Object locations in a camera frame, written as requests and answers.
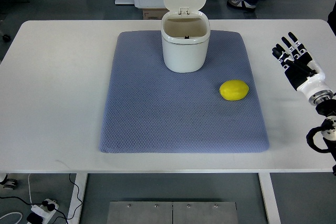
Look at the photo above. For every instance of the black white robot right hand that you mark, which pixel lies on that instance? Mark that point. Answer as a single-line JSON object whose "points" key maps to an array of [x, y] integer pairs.
{"points": [[303, 73]]}

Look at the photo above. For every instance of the yellow lemon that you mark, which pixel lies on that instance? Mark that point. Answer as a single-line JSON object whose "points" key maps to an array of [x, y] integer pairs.
{"points": [[234, 90]]}

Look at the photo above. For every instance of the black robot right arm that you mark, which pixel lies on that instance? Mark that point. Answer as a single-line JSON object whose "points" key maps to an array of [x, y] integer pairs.
{"points": [[327, 109]]}

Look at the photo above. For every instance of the white trash bin open lid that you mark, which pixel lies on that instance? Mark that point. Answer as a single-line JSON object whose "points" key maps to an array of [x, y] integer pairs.
{"points": [[185, 33]]}

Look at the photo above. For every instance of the white table right leg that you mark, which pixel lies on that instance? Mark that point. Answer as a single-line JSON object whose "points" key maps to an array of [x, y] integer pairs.
{"points": [[269, 199]]}

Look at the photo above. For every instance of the white table leg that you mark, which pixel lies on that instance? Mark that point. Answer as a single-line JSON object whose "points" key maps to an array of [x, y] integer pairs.
{"points": [[79, 181], [269, 199]]}

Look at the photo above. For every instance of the blue textured mat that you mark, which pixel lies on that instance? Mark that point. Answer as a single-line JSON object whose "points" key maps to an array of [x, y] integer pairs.
{"points": [[151, 109]]}

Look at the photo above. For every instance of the cardboard box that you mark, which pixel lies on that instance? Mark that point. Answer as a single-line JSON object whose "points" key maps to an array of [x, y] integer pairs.
{"points": [[153, 13]]}

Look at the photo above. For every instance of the white table left leg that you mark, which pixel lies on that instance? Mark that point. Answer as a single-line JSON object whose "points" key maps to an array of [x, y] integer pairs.
{"points": [[79, 181]]}

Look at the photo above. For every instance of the white power strip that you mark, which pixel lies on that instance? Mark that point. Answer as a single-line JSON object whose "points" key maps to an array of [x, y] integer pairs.
{"points": [[46, 210]]}

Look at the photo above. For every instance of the black caster wheel left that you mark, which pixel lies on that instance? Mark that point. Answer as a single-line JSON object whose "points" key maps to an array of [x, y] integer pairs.
{"points": [[6, 38]]}

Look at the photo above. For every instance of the caster wheel bottom left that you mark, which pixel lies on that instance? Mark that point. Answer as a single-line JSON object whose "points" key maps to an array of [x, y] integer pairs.
{"points": [[8, 183]]}

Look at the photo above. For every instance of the grey metal base plate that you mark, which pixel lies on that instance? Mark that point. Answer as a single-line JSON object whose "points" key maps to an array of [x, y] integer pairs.
{"points": [[172, 212]]}

